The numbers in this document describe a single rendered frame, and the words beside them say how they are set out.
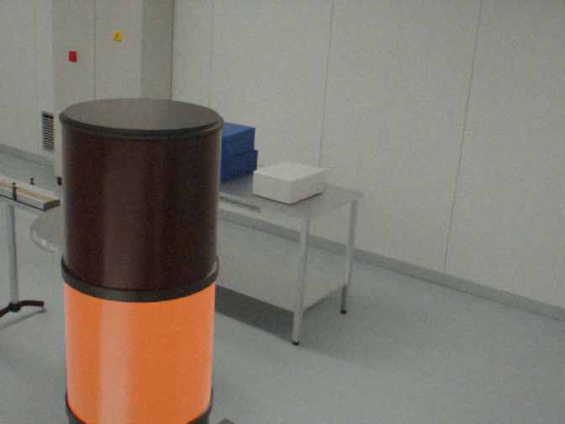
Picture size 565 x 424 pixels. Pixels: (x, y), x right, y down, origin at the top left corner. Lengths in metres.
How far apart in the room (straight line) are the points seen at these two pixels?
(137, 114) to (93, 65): 7.31
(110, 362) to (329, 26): 6.17
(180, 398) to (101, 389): 0.03
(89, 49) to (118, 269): 7.35
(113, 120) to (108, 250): 0.04
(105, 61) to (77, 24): 0.48
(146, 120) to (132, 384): 0.08
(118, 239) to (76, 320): 0.03
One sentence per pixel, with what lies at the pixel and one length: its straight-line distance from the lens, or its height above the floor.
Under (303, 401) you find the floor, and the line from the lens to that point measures 4.52.
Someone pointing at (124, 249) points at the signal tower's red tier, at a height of 2.31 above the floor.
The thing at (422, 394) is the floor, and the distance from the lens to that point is 4.75.
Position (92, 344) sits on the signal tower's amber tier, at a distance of 0.25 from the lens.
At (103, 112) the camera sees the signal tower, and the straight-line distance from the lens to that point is 0.24.
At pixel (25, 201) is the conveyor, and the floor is 0.90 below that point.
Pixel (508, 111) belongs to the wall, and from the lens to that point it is 5.80.
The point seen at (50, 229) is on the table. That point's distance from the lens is 4.29.
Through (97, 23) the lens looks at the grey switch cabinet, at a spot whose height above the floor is 1.69.
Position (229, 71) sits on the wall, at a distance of 6.98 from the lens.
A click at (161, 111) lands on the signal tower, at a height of 2.35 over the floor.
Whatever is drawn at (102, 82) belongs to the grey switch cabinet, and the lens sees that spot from 7.49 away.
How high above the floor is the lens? 2.40
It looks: 18 degrees down
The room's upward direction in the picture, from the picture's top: 4 degrees clockwise
